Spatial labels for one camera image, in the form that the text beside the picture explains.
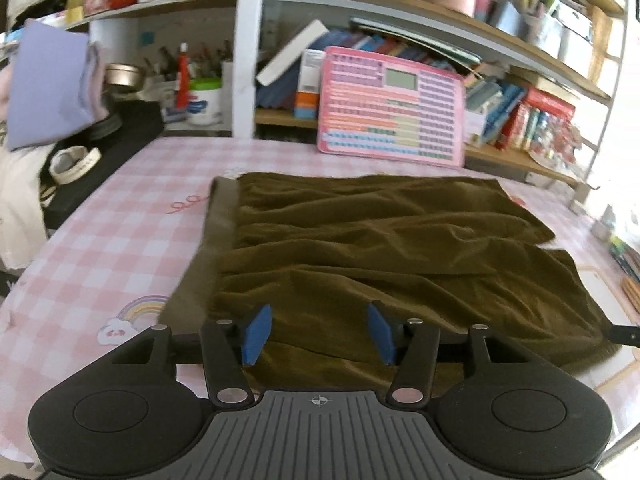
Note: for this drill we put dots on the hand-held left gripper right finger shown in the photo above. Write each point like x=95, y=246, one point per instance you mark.
x=382, y=332

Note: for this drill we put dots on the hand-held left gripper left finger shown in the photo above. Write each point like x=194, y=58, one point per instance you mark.
x=255, y=335

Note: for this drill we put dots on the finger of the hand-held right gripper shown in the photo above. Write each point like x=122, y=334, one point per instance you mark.
x=626, y=336

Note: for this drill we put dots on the orange patterned packet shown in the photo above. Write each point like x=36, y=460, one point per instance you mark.
x=631, y=292

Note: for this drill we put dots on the stack of notebooks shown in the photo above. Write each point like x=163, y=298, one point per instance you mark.
x=625, y=257

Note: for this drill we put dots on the white desk organiser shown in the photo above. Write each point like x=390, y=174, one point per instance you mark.
x=580, y=196

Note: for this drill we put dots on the pink checked cartoon desk mat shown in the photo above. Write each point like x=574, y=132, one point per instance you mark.
x=110, y=240

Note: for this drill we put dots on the row of books on shelf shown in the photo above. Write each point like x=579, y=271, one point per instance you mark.
x=560, y=140

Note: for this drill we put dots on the pink learning tablet toy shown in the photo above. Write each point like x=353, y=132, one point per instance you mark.
x=390, y=125

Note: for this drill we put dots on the white jar with green lid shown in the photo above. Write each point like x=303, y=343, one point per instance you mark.
x=205, y=107

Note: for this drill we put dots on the black bag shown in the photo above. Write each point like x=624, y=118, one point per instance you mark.
x=130, y=125

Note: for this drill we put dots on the white orange blue carton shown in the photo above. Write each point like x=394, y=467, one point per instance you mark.
x=307, y=85

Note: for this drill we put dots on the white cloth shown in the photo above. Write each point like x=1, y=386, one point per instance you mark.
x=20, y=210

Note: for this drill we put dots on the white and wood bookshelf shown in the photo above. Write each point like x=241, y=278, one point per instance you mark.
x=247, y=60

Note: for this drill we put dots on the thick white-paged book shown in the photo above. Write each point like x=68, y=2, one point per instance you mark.
x=290, y=55

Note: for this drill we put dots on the pen cup with pens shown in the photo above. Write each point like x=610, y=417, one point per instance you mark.
x=165, y=62

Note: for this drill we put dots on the metal bowl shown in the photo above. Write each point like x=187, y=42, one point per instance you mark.
x=122, y=76

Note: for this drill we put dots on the lavender folded cloth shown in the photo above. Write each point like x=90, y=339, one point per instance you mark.
x=50, y=80

